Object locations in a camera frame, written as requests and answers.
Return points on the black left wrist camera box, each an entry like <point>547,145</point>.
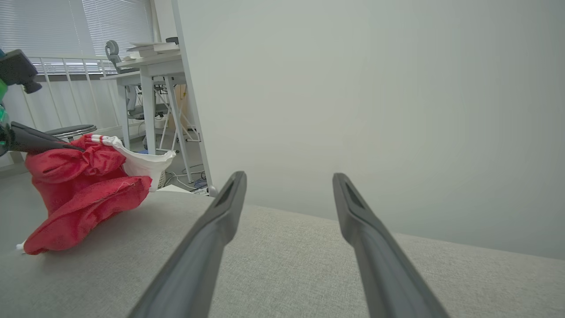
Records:
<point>15,66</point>

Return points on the grey office chair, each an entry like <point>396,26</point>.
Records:
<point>112,51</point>

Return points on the white metal box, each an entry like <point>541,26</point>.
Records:
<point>173,189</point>

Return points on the brown cardboard box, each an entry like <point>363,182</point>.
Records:
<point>181,106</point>

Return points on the red and white garment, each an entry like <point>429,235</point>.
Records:
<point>79,194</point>

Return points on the white desk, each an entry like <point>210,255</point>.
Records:
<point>150,66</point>

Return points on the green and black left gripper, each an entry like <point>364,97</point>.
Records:
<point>3,132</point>

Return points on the white window blinds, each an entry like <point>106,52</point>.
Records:
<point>66,26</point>

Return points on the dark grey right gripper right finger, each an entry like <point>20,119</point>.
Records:
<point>379,265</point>

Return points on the white partition panel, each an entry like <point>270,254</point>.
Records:
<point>375,110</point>

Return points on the round black stool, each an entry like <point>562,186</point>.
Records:
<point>70,130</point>

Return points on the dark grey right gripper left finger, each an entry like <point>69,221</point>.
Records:
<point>207,247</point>

